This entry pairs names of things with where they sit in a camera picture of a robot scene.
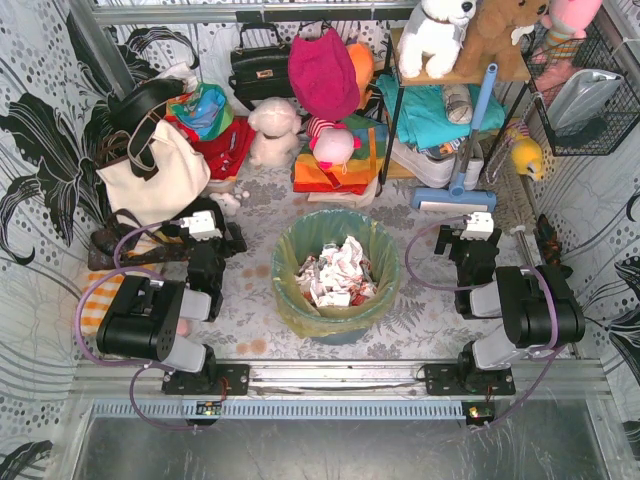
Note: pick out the brown dog plush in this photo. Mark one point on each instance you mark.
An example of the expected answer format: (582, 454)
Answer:
(492, 33)

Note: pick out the black leather handbag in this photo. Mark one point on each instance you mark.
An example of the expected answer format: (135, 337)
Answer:
(262, 72)

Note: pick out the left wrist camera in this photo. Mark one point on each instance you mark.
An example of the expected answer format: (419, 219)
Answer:
(202, 222)

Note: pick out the orange checkered towel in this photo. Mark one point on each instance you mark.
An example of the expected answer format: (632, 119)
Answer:
(97, 304)

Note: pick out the white lamb plush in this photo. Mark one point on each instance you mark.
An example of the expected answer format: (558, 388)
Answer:
(277, 124)

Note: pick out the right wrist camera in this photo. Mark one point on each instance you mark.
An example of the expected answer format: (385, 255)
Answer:
(478, 226)

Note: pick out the silver pouch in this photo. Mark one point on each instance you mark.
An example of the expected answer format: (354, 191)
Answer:
(582, 96)

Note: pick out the brown patterned bag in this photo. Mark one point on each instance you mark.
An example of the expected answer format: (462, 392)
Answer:
(117, 245)

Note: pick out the teal trash bin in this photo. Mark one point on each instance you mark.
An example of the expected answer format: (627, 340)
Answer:
(345, 336)

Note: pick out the crumpled paper trash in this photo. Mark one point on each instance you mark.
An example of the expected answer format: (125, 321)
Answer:
(340, 276)

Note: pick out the teal folded cloth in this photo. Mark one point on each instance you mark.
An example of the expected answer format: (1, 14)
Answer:
(422, 120)

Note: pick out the cream canvas tote bag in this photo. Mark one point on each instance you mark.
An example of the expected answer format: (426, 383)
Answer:
(180, 177)

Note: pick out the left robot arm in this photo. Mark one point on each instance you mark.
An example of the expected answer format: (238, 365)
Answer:
(142, 322)

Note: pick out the red cloth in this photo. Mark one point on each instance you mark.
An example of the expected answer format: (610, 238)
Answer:
(225, 154)

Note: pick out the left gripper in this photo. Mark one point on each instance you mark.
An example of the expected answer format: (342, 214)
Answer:
(231, 240)

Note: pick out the colorful patterned bag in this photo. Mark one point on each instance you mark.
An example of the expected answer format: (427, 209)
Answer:
(202, 115)

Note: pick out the orange plush toy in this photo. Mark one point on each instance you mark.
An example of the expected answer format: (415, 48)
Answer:
(363, 63)

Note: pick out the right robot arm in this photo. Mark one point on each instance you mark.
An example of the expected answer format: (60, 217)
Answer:
(538, 311)

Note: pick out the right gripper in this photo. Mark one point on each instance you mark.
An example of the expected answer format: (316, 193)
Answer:
(445, 240)

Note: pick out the pink plush toy top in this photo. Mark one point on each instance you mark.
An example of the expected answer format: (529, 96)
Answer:
(565, 24)

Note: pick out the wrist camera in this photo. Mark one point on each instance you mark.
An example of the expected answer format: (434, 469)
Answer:
(478, 226)
(202, 222)

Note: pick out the yellow duck plush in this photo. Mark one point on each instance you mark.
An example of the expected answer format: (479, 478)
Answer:
(525, 152)

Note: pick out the rainbow striped cloth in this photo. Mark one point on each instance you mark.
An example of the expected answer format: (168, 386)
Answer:
(357, 174)

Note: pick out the black shelf rack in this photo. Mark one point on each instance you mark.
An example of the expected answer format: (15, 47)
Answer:
(521, 74)

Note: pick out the white husky plush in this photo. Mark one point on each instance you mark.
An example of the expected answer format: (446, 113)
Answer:
(433, 36)

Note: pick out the black wire basket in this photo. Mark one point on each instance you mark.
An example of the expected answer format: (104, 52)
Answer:
(604, 132)

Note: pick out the magenta fuzzy bag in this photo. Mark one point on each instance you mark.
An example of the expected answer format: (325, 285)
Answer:
(322, 76)

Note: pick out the pink pig plush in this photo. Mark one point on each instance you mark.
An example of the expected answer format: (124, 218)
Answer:
(331, 143)

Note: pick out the yellow trash bag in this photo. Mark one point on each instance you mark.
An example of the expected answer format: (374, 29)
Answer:
(300, 305)

